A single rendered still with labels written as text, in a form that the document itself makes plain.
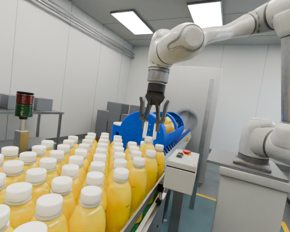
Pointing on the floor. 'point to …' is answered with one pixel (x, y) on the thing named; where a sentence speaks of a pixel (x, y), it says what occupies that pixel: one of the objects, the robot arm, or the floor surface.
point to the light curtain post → (202, 140)
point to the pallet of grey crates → (112, 117)
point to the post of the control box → (176, 211)
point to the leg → (167, 207)
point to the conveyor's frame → (155, 215)
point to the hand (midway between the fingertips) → (150, 130)
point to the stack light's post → (21, 141)
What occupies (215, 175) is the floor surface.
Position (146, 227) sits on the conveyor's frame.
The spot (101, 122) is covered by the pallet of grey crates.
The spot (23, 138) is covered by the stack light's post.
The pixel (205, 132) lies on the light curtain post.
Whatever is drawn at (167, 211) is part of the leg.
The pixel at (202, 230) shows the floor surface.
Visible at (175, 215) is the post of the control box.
